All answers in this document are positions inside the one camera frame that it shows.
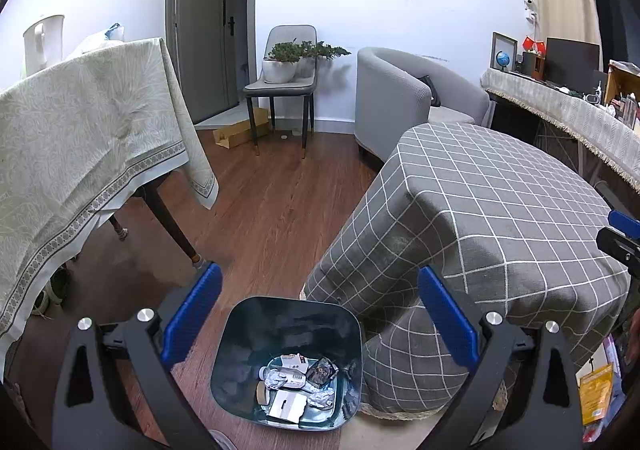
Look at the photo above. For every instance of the white kettle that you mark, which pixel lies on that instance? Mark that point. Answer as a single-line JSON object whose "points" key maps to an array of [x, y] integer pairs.
{"points": [[42, 42]]}

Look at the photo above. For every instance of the grey checked tablecloth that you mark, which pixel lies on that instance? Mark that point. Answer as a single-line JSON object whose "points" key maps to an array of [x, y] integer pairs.
{"points": [[475, 205]]}

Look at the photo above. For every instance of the black monitor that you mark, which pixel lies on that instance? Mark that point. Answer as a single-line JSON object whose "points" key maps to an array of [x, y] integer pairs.
{"points": [[572, 60]]}

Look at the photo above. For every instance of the brown cardboard tape roll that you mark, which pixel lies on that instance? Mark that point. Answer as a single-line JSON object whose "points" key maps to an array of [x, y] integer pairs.
{"points": [[262, 392]]}

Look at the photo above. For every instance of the white box with printed label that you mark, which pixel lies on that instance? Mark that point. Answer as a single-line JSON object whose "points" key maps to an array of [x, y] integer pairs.
{"points": [[295, 362]]}

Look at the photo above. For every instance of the dark printed snack packet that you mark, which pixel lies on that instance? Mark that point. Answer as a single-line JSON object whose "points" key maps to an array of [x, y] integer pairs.
{"points": [[320, 372]]}

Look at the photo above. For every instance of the open cardboard storage box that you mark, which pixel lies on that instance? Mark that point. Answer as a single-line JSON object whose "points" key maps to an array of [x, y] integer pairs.
{"points": [[617, 80]]}

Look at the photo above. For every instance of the potted plant with trailing branches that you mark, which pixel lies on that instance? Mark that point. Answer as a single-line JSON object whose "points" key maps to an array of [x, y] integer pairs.
{"points": [[325, 50]]}

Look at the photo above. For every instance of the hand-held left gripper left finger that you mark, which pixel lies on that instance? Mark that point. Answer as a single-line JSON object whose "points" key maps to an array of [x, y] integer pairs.
{"points": [[192, 315]]}

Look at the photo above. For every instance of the white security camera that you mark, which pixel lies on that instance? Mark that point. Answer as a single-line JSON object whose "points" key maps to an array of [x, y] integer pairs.
{"points": [[530, 0]]}

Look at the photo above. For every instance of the grey door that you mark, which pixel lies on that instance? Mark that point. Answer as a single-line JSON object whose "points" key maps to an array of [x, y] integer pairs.
{"points": [[200, 55]]}

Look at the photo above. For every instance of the blue plastic waste bin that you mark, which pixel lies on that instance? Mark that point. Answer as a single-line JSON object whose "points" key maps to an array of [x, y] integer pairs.
{"points": [[240, 330]]}

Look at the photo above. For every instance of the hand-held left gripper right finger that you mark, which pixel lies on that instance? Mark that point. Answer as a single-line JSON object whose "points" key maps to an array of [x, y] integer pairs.
{"points": [[447, 317]]}

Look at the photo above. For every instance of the small blue globe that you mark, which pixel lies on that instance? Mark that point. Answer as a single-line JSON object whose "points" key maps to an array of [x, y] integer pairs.
{"points": [[502, 60]]}

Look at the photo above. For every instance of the black bag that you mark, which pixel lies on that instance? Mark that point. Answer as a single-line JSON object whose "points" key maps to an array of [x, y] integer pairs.
{"points": [[430, 91]]}

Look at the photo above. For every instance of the plain white cardboard box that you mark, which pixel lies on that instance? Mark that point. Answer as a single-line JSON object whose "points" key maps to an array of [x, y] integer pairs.
{"points": [[287, 405]]}

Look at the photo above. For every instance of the dark wooden table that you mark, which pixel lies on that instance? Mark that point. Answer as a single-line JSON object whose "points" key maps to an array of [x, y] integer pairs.
{"points": [[165, 220]]}

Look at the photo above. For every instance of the beige fringed desk cloth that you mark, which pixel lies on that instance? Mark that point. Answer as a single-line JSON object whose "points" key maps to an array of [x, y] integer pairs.
{"points": [[560, 110]]}

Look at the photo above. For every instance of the potted plant in white pot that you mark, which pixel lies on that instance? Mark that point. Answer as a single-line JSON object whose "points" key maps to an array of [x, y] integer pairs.
{"points": [[277, 70]]}

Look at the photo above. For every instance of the brown wooden box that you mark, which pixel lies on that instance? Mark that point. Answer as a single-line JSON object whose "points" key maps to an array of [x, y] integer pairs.
{"points": [[534, 65]]}

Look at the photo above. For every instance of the small red flags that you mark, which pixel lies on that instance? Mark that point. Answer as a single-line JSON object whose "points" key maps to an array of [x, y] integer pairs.
{"points": [[534, 44]]}

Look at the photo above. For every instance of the picture frame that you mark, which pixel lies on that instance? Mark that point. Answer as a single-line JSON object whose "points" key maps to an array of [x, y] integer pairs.
{"points": [[505, 41]]}

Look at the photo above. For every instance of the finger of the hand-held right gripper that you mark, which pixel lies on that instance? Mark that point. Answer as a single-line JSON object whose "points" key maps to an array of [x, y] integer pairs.
{"points": [[625, 221]]}

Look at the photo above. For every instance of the flat cardboard box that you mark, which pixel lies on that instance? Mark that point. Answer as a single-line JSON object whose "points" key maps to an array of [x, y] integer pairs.
{"points": [[240, 130]]}

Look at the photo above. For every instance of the grey armchair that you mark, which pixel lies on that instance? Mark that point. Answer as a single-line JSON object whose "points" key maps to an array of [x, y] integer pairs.
{"points": [[390, 90]]}

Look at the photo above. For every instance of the orange printed packet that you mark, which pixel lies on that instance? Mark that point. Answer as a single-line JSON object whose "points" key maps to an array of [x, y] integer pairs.
{"points": [[596, 395]]}

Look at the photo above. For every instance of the beige patterned tablecloth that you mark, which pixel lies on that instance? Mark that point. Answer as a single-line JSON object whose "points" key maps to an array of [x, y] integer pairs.
{"points": [[75, 130]]}

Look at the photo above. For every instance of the grey dining chair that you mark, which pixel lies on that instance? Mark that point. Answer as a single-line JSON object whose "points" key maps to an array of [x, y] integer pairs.
{"points": [[292, 35]]}

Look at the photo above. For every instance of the white plastic bag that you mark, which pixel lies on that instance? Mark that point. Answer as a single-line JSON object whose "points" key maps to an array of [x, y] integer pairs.
{"points": [[107, 36]]}

